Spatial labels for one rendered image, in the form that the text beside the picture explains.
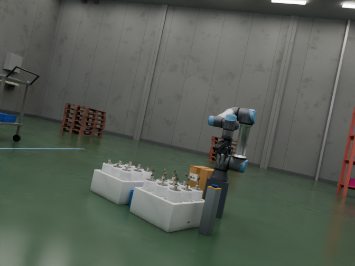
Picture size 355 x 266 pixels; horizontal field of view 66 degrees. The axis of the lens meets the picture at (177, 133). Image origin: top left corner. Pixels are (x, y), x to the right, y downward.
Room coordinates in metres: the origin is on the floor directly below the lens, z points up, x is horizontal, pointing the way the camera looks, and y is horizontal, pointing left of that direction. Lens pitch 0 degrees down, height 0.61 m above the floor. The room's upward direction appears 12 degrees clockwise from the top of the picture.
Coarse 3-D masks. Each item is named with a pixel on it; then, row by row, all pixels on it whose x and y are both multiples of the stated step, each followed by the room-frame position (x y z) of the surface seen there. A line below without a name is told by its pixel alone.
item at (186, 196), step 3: (183, 189) 1.86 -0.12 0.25; (183, 192) 1.85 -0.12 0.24; (186, 192) 1.85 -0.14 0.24; (189, 192) 1.85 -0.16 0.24; (192, 192) 1.88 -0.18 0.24; (183, 195) 1.85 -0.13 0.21; (186, 195) 1.85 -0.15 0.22; (189, 195) 1.85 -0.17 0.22; (183, 198) 1.85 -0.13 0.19; (186, 198) 1.85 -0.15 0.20; (189, 198) 1.86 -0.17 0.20; (183, 201) 1.85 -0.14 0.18; (186, 201) 1.85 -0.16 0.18; (189, 201) 1.86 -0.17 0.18
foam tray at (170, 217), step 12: (144, 192) 1.88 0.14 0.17; (132, 204) 1.94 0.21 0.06; (144, 204) 1.86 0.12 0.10; (156, 204) 1.79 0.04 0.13; (168, 204) 1.73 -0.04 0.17; (180, 204) 1.75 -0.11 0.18; (192, 204) 1.84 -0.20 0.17; (144, 216) 1.85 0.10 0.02; (156, 216) 1.78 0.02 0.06; (168, 216) 1.71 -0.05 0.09; (180, 216) 1.77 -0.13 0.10; (192, 216) 1.86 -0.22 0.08; (168, 228) 1.70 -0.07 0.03; (180, 228) 1.78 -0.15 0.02
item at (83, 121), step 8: (72, 104) 8.48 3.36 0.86; (64, 112) 8.60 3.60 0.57; (88, 112) 8.47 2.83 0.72; (96, 112) 8.90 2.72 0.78; (104, 112) 9.43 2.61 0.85; (64, 120) 8.55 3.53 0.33; (72, 120) 8.47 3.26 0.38; (80, 120) 8.46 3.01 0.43; (88, 120) 9.71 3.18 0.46; (96, 120) 8.98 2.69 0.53; (104, 120) 9.42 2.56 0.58; (64, 128) 8.65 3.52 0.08; (72, 128) 8.48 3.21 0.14; (80, 128) 8.39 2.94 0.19; (96, 128) 9.10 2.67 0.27; (104, 128) 9.48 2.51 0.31; (96, 136) 9.19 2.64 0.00
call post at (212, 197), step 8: (208, 192) 1.82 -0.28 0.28; (216, 192) 1.79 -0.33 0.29; (208, 200) 1.81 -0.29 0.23; (216, 200) 1.81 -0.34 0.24; (208, 208) 1.80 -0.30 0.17; (216, 208) 1.83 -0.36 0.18; (208, 216) 1.80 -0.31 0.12; (200, 224) 1.83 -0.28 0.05; (208, 224) 1.79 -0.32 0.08; (200, 232) 1.82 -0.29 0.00; (208, 232) 1.80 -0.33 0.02
